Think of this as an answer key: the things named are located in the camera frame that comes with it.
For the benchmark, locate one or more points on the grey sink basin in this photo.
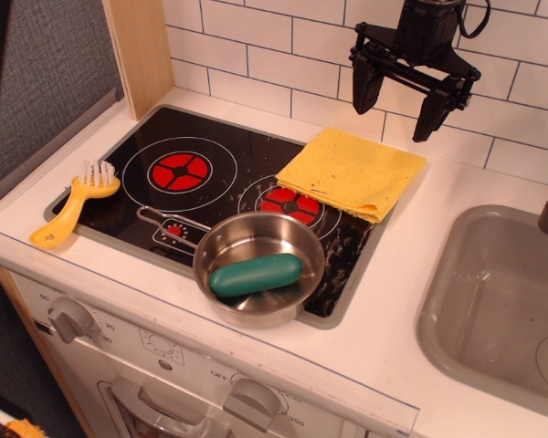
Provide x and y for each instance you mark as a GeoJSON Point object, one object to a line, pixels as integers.
{"type": "Point", "coordinates": [485, 318]}

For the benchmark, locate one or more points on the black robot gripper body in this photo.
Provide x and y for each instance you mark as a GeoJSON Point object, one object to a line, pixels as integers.
{"type": "Point", "coordinates": [419, 52]}

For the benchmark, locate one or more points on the grey oven knob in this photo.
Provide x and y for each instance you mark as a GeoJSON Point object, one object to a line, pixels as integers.
{"type": "Point", "coordinates": [252, 403]}
{"type": "Point", "coordinates": [69, 319]}

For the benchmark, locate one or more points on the white toy oven front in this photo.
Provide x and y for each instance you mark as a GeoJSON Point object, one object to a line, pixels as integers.
{"type": "Point", "coordinates": [128, 381]}

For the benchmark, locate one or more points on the green toy cucumber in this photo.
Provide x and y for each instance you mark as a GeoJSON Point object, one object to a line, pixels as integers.
{"type": "Point", "coordinates": [255, 275]}

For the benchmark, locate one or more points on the yellow orange object bottom corner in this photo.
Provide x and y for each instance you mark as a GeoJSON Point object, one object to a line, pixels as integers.
{"type": "Point", "coordinates": [21, 429]}

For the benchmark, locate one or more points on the grey right oven knob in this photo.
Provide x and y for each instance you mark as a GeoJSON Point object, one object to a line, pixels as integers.
{"type": "Point", "coordinates": [252, 403]}

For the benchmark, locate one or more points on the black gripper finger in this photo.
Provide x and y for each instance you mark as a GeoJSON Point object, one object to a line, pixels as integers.
{"type": "Point", "coordinates": [367, 82]}
{"type": "Point", "coordinates": [436, 106]}

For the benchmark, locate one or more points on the yellow folded cloth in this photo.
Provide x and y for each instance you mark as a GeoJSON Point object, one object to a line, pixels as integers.
{"type": "Point", "coordinates": [360, 177]}

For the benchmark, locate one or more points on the stainless steel pot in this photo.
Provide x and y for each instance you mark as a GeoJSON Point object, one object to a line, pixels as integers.
{"type": "Point", "coordinates": [242, 237]}

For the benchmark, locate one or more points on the black toy stovetop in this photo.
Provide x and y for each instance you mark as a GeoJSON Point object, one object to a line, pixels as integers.
{"type": "Point", "coordinates": [180, 172]}

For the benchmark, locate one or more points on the wooden side post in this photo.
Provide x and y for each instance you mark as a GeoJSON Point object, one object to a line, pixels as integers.
{"type": "Point", "coordinates": [140, 43]}

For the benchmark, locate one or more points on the grey left oven knob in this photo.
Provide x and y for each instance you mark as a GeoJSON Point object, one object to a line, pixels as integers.
{"type": "Point", "coordinates": [69, 319]}

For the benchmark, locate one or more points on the yellow dish brush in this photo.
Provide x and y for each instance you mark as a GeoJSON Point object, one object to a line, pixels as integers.
{"type": "Point", "coordinates": [95, 180]}

